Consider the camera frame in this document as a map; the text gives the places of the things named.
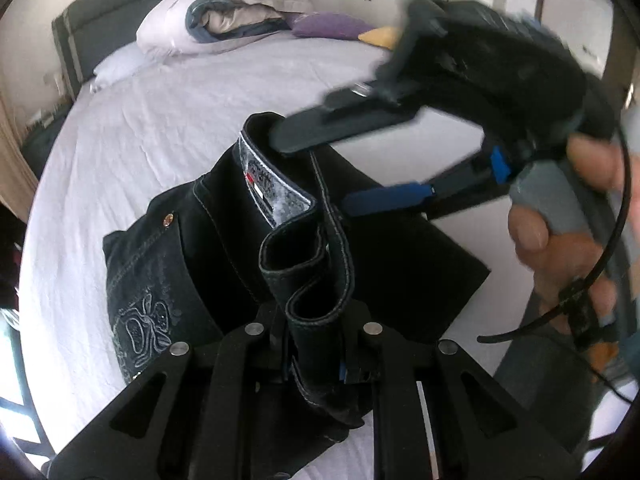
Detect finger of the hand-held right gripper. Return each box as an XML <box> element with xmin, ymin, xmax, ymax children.
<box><xmin>342</xmin><ymin>147</ymin><xmax>511</xmax><ymax>221</ymax></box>
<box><xmin>270</xmin><ymin>87</ymin><xmax>421</xmax><ymax>154</ymax></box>

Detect person's right hand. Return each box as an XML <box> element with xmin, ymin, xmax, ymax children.
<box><xmin>507</xmin><ymin>135</ymin><xmax>640</xmax><ymax>336</ymax></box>

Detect bed with white sheet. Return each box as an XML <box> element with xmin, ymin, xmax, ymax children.
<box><xmin>17</xmin><ymin>25</ymin><xmax>551</xmax><ymax>480</ymax></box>

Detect dark grey headboard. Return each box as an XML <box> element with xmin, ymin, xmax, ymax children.
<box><xmin>52</xmin><ymin>0</ymin><xmax>306</xmax><ymax>101</ymax></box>

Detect purple pillow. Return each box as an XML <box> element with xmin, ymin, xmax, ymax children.
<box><xmin>285</xmin><ymin>12</ymin><xmax>378</xmax><ymax>41</ymax></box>

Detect black denim pants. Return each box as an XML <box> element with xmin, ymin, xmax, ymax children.
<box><xmin>102</xmin><ymin>112</ymin><xmax>491</xmax><ymax>431</ymax></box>

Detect dark grey nightstand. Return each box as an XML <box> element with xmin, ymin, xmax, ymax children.
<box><xmin>20</xmin><ymin>105</ymin><xmax>76</xmax><ymax>181</ymax></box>

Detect black window frame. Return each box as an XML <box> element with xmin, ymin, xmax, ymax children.
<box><xmin>0</xmin><ymin>305</ymin><xmax>51</xmax><ymax>466</ymax></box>

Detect person's grey clothing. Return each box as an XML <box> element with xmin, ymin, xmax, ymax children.
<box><xmin>492</xmin><ymin>300</ymin><xmax>631</xmax><ymax>456</ymax></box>

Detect black cable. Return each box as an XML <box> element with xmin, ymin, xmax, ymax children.
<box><xmin>477</xmin><ymin>120</ymin><xmax>640</xmax><ymax>403</ymax></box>

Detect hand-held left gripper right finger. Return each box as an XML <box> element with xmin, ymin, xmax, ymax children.
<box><xmin>342</xmin><ymin>305</ymin><xmax>591</xmax><ymax>480</ymax></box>

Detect yellow pillow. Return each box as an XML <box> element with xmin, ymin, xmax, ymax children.
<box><xmin>359</xmin><ymin>27</ymin><xmax>401</xmax><ymax>48</ymax></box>

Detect white pillow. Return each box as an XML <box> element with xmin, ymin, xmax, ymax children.
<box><xmin>92</xmin><ymin>42</ymin><xmax>161</xmax><ymax>92</ymax></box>

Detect beige curtain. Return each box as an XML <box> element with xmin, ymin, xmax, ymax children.
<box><xmin>0</xmin><ymin>95</ymin><xmax>38</xmax><ymax>226</ymax></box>

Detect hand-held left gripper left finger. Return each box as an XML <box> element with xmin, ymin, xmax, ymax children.
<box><xmin>45</xmin><ymin>305</ymin><xmax>291</xmax><ymax>480</ymax></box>

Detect rolled white grey duvet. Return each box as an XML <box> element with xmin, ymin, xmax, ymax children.
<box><xmin>136</xmin><ymin>0</ymin><xmax>315</xmax><ymax>56</ymax></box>

